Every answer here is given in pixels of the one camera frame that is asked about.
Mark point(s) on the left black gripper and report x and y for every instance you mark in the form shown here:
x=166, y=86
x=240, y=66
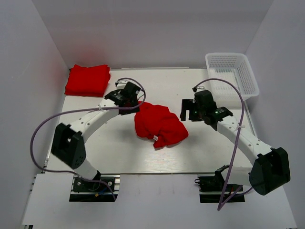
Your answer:
x=130, y=111

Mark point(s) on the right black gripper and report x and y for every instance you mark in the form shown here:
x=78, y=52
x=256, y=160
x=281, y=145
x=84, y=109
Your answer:
x=187, y=104

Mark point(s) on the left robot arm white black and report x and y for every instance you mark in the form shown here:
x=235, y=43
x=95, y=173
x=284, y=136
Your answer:
x=69, y=139

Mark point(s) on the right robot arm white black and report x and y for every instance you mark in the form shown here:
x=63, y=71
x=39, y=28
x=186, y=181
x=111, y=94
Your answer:
x=270, y=166

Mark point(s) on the folded red t shirt stack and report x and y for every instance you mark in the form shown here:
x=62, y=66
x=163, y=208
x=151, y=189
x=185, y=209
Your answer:
x=88, y=81

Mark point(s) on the white plastic basket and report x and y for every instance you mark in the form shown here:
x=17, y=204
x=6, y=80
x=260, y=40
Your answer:
x=235, y=69

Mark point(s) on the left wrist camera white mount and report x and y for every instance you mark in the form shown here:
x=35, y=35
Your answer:
x=121, y=84

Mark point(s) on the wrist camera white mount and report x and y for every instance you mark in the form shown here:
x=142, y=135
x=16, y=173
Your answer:
x=198, y=88
x=121, y=84

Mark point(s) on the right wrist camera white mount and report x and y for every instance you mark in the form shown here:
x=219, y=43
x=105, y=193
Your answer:
x=198, y=88

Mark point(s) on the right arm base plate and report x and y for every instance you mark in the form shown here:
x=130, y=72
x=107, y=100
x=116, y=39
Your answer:
x=210, y=190

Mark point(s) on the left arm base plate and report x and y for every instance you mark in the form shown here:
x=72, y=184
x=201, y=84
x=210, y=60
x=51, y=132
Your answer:
x=82, y=191

